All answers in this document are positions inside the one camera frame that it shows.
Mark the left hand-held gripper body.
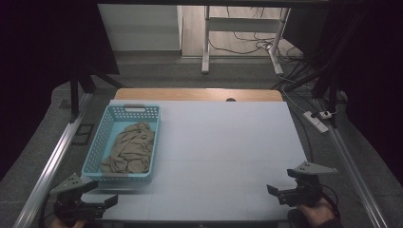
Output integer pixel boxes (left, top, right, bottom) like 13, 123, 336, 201
49, 172, 106, 224

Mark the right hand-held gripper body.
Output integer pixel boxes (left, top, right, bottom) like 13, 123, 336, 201
277, 161, 338, 208

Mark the light blue plastic basket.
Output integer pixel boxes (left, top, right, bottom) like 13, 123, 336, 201
81, 104, 162, 184

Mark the khaki garment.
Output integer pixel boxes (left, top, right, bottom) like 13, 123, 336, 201
100, 122, 156, 175

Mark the person's left hand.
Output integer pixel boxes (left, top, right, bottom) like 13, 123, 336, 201
50, 218, 87, 228

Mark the person's right hand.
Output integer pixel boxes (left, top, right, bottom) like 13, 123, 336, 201
296, 197, 336, 228

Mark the black floor plate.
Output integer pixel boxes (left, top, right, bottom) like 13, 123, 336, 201
71, 123, 95, 146

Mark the white power strip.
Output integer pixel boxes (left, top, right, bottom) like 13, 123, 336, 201
302, 110, 330, 134

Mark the white board mat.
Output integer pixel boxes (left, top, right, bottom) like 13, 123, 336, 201
80, 99, 308, 222

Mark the white plug adaptor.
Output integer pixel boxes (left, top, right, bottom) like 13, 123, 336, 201
317, 110, 334, 121

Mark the black metal stand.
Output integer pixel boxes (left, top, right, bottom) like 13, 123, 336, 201
271, 61, 341, 128
68, 65, 125, 117

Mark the wooden table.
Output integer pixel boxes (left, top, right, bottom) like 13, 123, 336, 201
113, 87, 284, 103

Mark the dark curtain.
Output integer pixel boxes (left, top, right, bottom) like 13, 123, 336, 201
0, 0, 121, 182
282, 0, 403, 186

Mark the white cabinet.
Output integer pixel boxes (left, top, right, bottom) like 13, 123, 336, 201
97, 3, 184, 52

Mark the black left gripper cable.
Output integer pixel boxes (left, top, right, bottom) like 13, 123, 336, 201
37, 192, 59, 228

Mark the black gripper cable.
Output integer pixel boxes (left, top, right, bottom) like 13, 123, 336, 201
37, 192, 59, 228
320, 183, 342, 220

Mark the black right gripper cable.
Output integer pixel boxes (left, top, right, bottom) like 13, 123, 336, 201
320, 183, 342, 220

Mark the aluminium rail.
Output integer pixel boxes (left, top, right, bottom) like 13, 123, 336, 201
313, 98, 390, 228
11, 92, 93, 228

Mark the bundle of black floor cables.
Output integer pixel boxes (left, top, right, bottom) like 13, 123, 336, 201
208, 6, 313, 91

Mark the white metal desk frame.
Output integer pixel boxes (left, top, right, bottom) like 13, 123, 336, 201
201, 5, 292, 76

